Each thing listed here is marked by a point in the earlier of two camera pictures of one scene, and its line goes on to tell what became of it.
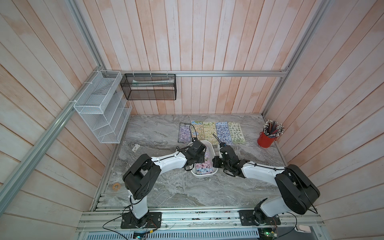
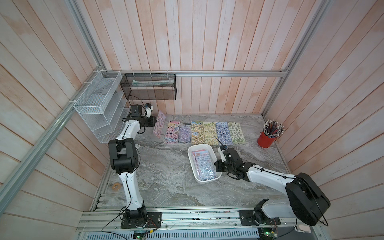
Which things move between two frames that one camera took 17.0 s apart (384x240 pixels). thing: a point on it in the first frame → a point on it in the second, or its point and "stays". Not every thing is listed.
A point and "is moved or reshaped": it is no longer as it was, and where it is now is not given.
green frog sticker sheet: (236, 132) stays
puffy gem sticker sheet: (184, 134) stays
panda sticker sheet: (197, 129) stays
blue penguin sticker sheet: (223, 133) stays
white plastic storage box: (202, 163) is moved or reshaped
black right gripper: (215, 161) stays
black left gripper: (201, 157) → (152, 122)
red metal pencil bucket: (264, 141) stays
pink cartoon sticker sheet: (205, 167) → (172, 132)
